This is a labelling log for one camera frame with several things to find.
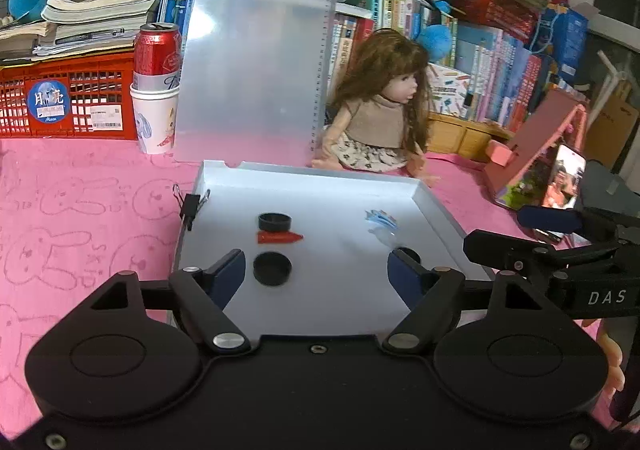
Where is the white paper cup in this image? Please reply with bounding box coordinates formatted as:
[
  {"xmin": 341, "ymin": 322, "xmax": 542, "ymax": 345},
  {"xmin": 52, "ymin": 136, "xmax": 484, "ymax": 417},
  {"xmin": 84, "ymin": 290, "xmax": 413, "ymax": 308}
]
[{"xmin": 130, "ymin": 82, "xmax": 180, "ymax": 155}]

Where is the small black cup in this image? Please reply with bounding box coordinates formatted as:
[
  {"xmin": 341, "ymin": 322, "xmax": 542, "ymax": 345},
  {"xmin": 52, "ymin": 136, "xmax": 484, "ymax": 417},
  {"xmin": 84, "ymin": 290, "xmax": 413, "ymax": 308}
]
[
  {"xmin": 252, "ymin": 252, "xmax": 293, "ymax": 287},
  {"xmin": 258, "ymin": 213, "xmax": 292, "ymax": 234}
]

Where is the person's right hand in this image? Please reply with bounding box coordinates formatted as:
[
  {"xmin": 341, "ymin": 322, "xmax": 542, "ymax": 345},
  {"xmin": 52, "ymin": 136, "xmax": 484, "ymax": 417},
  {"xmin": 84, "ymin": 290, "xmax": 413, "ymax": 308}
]
[{"xmin": 597, "ymin": 330, "xmax": 627, "ymax": 393}]

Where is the black binder clip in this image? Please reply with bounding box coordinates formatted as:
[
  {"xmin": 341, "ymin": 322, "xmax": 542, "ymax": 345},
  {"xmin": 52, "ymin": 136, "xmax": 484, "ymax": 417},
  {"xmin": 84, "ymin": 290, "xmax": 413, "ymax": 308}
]
[{"xmin": 172, "ymin": 184, "xmax": 211, "ymax": 232}]

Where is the red plastic basket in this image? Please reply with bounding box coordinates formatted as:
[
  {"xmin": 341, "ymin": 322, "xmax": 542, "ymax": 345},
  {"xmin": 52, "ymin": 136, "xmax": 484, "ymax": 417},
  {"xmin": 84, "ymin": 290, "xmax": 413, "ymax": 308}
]
[{"xmin": 0, "ymin": 47, "xmax": 141, "ymax": 141}]

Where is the blue hair clip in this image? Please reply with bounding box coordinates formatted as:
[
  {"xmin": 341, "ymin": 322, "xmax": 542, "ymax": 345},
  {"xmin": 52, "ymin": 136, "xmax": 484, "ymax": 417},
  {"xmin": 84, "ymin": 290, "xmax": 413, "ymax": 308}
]
[{"xmin": 365, "ymin": 209, "xmax": 399, "ymax": 232}]

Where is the red drink can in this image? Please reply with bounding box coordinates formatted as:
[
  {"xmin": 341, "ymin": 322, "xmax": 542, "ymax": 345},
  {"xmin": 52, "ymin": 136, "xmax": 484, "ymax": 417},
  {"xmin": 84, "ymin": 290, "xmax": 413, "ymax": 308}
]
[{"xmin": 134, "ymin": 22, "xmax": 183, "ymax": 93}]

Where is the blue carton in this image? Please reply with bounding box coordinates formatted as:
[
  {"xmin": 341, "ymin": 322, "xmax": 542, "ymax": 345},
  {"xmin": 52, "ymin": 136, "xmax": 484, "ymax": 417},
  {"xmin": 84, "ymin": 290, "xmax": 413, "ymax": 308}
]
[{"xmin": 530, "ymin": 5, "xmax": 590, "ymax": 81}]

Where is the white patterned carton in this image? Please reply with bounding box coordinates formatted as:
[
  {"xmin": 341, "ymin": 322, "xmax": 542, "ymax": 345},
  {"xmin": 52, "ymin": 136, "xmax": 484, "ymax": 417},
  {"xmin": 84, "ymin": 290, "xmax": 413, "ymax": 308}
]
[{"xmin": 425, "ymin": 62, "xmax": 472, "ymax": 120}]

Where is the brown cardboard box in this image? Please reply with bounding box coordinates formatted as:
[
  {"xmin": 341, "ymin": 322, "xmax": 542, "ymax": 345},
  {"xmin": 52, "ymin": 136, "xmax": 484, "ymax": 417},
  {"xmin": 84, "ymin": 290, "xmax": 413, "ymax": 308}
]
[{"xmin": 584, "ymin": 80, "xmax": 640, "ymax": 166}]

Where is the white shallow cardboard box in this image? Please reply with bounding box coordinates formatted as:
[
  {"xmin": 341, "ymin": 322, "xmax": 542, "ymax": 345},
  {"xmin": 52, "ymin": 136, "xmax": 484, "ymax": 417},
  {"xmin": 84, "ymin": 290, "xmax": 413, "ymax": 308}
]
[{"xmin": 171, "ymin": 160, "xmax": 496, "ymax": 337}]

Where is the translucent plastic clipboard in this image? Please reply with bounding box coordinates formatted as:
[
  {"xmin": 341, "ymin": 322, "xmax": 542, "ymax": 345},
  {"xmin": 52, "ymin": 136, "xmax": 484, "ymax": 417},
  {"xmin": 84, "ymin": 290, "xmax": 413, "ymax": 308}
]
[{"xmin": 172, "ymin": 0, "xmax": 337, "ymax": 168}]

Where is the clear plastic dome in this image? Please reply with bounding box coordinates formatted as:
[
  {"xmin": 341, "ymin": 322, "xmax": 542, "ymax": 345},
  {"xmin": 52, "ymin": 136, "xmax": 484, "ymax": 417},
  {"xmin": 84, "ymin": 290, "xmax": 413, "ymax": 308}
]
[{"xmin": 370, "ymin": 227, "xmax": 402, "ymax": 251}]

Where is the long red carrot piece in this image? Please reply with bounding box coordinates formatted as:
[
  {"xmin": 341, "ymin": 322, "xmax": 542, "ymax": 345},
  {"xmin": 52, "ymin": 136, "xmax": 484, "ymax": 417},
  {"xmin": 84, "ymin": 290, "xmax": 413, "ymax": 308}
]
[{"xmin": 257, "ymin": 231, "xmax": 305, "ymax": 246}]

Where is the red crate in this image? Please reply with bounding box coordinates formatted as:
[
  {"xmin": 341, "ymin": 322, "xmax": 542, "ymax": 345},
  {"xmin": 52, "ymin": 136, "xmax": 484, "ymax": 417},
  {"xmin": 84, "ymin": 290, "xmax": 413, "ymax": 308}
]
[{"xmin": 452, "ymin": 0, "xmax": 548, "ymax": 43}]

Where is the white plastic pipe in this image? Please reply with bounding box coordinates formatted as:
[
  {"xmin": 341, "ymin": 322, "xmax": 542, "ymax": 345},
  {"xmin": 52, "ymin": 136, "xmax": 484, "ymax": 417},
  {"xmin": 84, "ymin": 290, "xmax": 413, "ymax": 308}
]
[{"xmin": 597, "ymin": 50, "xmax": 632, "ymax": 98}]

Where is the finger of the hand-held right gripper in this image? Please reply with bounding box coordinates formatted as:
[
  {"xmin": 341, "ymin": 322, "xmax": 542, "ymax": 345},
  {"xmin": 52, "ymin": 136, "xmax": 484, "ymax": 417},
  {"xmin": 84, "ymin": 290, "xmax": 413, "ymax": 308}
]
[
  {"xmin": 462, "ymin": 229, "xmax": 608, "ymax": 281},
  {"xmin": 517, "ymin": 205, "xmax": 621, "ymax": 243}
]

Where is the row of upright books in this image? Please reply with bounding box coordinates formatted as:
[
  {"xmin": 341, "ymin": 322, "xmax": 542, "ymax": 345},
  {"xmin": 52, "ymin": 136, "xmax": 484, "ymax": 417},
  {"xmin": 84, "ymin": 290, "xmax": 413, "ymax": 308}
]
[{"xmin": 332, "ymin": 0, "xmax": 556, "ymax": 131}]

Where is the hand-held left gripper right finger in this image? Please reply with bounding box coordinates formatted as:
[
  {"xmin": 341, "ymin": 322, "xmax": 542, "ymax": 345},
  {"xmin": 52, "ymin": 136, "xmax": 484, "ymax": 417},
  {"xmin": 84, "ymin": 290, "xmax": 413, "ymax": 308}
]
[{"xmin": 382, "ymin": 250, "xmax": 551, "ymax": 356}]

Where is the wooden drawer box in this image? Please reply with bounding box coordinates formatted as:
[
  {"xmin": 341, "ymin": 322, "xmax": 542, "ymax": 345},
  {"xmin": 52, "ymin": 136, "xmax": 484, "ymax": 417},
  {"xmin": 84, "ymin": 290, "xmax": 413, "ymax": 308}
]
[{"xmin": 427, "ymin": 111, "xmax": 513, "ymax": 163}]

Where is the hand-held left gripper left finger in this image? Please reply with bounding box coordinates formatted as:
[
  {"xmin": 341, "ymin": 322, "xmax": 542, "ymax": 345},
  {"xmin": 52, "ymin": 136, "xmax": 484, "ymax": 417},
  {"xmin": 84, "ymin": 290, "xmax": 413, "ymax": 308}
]
[{"xmin": 87, "ymin": 250, "xmax": 251, "ymax": 356}]

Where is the brown-haired doll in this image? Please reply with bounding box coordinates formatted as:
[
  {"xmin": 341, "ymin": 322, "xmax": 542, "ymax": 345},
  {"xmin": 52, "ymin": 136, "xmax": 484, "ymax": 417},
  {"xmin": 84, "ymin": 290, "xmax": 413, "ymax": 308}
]
[{"xmin": 311, "ymin": 29, "xmax": 442, "ymax": 190}]

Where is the pink house-shaped phone stand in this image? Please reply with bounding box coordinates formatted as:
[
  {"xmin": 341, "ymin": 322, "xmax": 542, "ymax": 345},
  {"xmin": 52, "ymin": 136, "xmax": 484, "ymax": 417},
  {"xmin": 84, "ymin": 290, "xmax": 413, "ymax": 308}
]
[{"xmin": 482, "ymin": 89, "xmax": 590, "ymax": 211}]

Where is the pink printed blanket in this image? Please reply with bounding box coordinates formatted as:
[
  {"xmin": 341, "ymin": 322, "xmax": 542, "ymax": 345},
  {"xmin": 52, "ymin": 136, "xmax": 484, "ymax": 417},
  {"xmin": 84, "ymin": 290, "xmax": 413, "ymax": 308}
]
[{"xmin": 0, "ymin": 137, "xmax": 640, "ymax": 431}]

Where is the smartphone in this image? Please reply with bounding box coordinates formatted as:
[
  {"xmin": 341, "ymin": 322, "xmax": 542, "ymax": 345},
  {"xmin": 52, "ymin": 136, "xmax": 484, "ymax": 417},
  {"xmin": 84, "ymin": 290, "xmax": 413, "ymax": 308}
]
[{"xmin": 541, "ymin": 144, "xmax": 587, "ymax": 211}]

